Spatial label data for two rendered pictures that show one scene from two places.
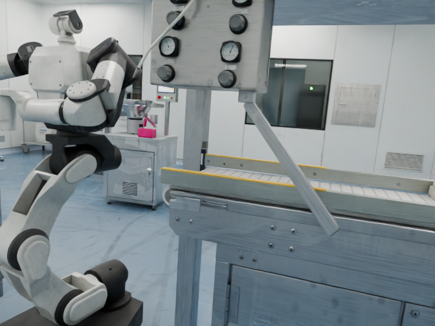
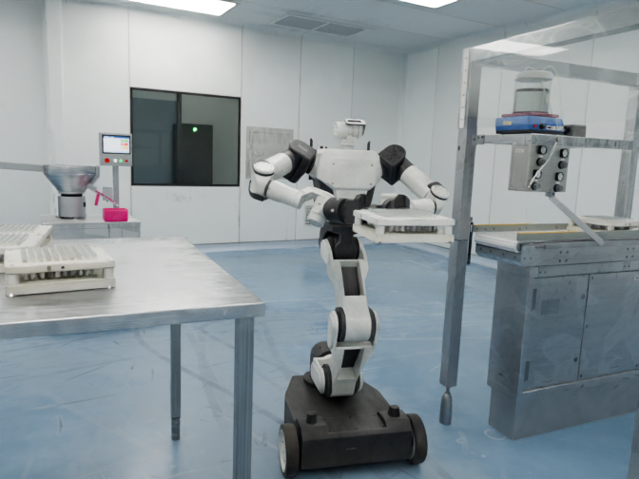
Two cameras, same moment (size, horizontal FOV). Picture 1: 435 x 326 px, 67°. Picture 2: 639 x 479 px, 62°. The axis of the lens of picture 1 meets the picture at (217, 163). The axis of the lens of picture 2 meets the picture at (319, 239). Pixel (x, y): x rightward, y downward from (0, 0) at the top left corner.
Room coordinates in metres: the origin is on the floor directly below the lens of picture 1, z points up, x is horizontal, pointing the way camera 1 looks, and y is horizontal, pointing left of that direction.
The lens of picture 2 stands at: (-0.35, 2.19, 1.24)
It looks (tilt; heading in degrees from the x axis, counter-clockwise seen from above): 9 degrees down; 318
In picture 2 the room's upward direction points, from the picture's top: 2 degrees clockwise
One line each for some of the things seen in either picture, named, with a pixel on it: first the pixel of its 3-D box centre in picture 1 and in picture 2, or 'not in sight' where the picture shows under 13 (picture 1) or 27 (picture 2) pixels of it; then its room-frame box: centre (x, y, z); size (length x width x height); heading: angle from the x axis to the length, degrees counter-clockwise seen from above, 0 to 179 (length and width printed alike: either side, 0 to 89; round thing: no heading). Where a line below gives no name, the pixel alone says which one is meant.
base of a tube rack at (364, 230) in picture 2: not in sight; (400, 232); (0.70, 0.88, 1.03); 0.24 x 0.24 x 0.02; 61
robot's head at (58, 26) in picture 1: (65, 28); (346, 133); (1.26, 0.59, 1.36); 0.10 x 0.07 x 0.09; 62
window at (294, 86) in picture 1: (287, 93); (187, 140); (5.79, -1.11, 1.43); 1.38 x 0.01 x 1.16; 77
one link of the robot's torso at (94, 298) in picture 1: (72, 297); (337, 374); (1.27, 0.57, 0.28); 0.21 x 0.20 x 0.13; 152
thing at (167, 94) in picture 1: (166, 107); (116, 174); (3.71, 0.61, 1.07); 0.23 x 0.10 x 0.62; 77
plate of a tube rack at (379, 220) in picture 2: not in sight; (401, 217); (0.70, 0.88, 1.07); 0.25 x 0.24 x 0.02; 61
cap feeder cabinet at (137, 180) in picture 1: (141, 168); (90, 269); (3.62, 0.85, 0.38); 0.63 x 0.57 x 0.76; 77
